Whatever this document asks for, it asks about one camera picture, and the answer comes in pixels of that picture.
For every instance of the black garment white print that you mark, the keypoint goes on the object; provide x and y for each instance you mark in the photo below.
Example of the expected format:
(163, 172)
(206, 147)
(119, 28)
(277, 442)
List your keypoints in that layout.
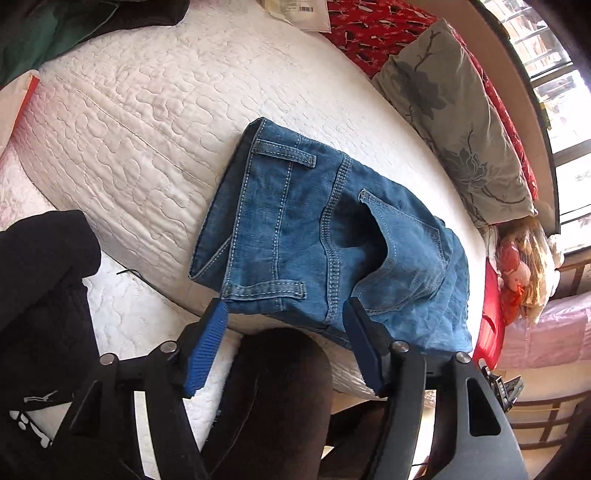
(37, 300)

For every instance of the white paper packet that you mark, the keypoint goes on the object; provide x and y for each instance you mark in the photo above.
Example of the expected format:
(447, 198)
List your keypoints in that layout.
(300, 13)

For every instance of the red patterned blanket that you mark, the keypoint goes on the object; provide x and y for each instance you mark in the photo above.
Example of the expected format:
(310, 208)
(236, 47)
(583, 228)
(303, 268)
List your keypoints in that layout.
(369, 27)

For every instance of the dark wooden rack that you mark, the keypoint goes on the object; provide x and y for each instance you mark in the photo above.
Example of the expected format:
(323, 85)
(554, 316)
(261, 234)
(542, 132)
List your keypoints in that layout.
(554, 415)

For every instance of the white quilted bed cover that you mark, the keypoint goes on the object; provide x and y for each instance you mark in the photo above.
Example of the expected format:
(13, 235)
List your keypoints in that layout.
(138, 138)

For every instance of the person's leg dark trousers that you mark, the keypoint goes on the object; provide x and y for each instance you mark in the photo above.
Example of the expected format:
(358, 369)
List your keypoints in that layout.
(272, 406)

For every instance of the grey floral pillow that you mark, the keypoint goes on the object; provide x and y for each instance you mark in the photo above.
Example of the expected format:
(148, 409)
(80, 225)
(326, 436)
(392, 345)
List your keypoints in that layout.
(452, 120)

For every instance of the clear plastic bag of toys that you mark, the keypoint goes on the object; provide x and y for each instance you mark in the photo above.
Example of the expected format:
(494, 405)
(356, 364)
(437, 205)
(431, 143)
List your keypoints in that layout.
(526, 267)

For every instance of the white cloth orange edge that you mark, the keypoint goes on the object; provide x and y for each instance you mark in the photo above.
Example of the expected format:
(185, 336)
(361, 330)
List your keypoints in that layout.
(16, 106)

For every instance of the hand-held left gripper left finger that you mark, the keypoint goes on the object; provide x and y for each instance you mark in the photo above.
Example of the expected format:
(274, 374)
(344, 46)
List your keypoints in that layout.
(208, 350)

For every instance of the pink cloth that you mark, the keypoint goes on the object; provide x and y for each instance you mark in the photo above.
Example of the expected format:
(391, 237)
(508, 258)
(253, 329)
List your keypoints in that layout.
(549, 332)

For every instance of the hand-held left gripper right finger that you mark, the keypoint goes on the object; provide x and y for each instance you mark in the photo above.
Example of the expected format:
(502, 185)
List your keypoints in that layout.
(364, 353)

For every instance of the barred window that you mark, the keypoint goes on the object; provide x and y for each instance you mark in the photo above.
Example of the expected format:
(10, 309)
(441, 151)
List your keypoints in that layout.
(568, 115)

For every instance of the dark green cloth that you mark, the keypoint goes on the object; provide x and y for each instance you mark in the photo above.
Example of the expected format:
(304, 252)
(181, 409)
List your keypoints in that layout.
(46, 32)

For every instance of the blue denim pants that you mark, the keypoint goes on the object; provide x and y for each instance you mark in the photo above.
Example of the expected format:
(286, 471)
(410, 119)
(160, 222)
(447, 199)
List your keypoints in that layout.
(286, 230)

